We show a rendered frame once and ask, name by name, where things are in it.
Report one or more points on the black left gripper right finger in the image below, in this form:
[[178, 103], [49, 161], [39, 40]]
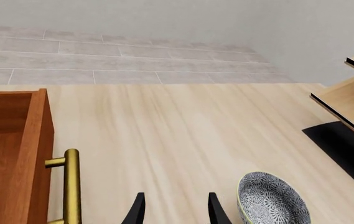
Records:
[[217, 211]]

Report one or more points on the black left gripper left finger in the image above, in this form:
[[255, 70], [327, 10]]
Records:
[[137, 211]]

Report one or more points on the red-brown wooden drawer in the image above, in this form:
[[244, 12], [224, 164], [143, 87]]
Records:
[[8, 151]]

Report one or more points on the patterned black and white bowl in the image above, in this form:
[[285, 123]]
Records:
[[271, 200]]

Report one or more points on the tray of wooden slats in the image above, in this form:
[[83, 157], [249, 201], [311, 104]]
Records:
[[346, 116]]

